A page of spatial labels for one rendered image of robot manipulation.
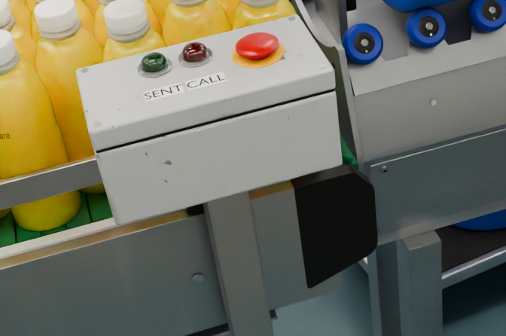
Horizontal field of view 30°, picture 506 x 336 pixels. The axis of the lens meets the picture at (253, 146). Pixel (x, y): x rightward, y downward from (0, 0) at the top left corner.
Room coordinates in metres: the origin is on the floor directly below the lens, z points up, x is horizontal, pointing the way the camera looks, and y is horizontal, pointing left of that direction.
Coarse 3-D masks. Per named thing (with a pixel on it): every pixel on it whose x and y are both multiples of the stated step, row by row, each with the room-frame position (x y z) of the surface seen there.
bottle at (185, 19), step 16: (176, 0) 0.82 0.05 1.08; (192, 0) 0.81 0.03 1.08; (208, 0) 0.82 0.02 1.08; (176, 16) 0.81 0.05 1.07; (192, 16) 0.81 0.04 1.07; (208, 16) 0.81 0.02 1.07; (224, 16) 0.82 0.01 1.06; (176, 32) 0.81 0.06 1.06; (192, 32) 0.80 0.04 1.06; (208, 32) 0.80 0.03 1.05
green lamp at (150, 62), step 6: (150, 54) 0.68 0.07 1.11; (156, 54) 0.68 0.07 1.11; (162, 54) 0.68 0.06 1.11; (144, 60) 0.67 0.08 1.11; (150, 60) 0.67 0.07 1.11; (156, 60) 0.67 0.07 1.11; (162, 60) 0.67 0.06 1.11; (144, 66) 0.67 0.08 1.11; (150, 66) 0.67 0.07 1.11; (156, 66) 0.67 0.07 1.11; (162, 66) 0.67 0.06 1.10
